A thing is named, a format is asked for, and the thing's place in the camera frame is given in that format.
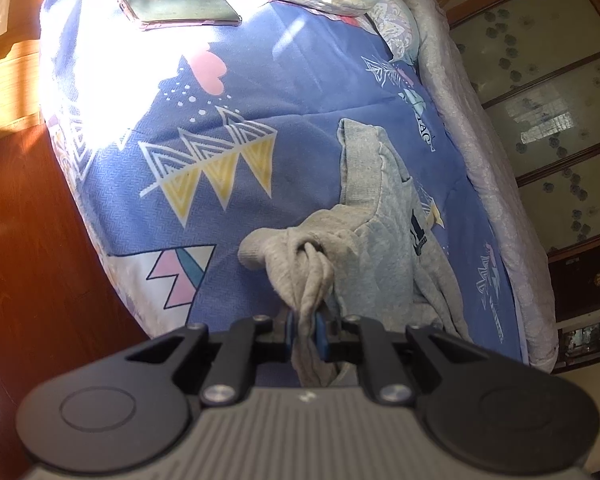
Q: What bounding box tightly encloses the wardrobe with frosted glass doors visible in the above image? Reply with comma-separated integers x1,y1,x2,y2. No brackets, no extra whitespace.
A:
446,0,600,257

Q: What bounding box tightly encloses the lavender quilt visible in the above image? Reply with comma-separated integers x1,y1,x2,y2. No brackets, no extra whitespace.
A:
399,0,561,374

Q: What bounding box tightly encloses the blue printed blanket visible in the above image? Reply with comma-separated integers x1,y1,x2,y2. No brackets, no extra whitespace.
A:
39,0,527,387

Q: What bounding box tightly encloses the smartphone in pink case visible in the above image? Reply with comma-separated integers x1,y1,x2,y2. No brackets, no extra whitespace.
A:
113,0,244,31

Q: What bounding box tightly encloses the small lavender patterned pillow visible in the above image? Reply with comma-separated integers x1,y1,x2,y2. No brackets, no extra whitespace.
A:
369,0,422,67

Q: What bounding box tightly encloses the dark wooden door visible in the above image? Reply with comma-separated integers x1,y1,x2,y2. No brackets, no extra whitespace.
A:
546,246,600,322

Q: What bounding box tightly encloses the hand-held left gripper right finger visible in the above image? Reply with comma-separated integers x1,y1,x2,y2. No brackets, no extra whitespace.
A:
314,310,482,406

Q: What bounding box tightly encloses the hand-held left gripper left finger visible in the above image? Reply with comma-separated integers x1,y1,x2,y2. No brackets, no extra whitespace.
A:
125,310,299,407

